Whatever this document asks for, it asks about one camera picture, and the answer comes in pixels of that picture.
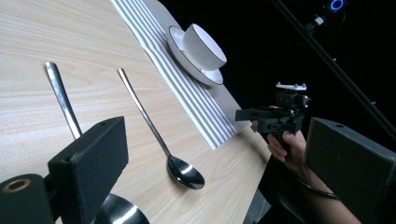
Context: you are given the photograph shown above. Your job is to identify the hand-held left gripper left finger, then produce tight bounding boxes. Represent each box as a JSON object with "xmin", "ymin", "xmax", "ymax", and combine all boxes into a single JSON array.
[{"xmin": 47, "ymin": 116, "xmax": 130, "ymax": 224}]

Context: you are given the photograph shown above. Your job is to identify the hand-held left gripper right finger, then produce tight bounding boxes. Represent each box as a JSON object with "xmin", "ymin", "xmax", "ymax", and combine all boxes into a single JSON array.
[{"xmin": 304, "ymin": 117, "xmax": 396, "ymax": 224}]

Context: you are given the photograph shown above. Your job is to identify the large steel spoon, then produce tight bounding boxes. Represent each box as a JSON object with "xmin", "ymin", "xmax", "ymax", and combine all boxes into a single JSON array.
[{"xmin": 45, "ymin": 61, "xmax": 151, "ymax": 224}]

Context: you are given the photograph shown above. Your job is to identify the black metal stand bar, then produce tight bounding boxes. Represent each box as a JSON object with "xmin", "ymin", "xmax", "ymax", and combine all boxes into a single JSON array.
[{"xmin": 270, "ymin": 0, "xmax": 396, "ymax": 136}]

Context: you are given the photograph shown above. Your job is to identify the grey white striped placemat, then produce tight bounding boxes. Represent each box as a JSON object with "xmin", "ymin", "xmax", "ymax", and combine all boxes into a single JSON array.
[{"xmin": 109, "ymin": 0, "xmax": 251, "ymax": 151}]

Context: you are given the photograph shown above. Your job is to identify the black silver stand clamp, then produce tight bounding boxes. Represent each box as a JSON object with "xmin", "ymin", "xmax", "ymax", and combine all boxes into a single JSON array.
[{"xmin": 304, "ymin": 14, "xmax": 327, "ymax": 34}]

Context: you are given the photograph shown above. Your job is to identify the white plate with dark rim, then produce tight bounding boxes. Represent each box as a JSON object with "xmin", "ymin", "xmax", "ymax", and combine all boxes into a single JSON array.
[{"xmin": 166, "ymin": 24, "xmax": 225, "ymax": 87}]

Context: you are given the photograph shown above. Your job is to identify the white cup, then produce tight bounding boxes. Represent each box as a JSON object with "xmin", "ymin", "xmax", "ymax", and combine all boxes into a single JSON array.
[{"xmin": 181, "ymin": 22, "xmax": 228, "ymax": 72}]

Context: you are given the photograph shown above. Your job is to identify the small steel spoon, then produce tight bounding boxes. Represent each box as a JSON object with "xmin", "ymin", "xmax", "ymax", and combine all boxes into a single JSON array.
[{"xmin": 117, "ymin": 67, "xmax": 205, "ymax": 190}]

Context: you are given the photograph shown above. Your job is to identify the black cable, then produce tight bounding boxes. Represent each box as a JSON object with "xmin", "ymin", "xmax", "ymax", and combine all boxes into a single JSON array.
[{"xmin": 294, "ymin": 176, "xmax": 340, "ymax": 201}]

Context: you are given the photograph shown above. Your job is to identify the camera with blue ring light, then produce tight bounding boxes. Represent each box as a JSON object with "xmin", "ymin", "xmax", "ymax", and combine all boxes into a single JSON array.
[{"xmin": 322, "ymin": 0, "xmax": 348, "ymax": 15}]

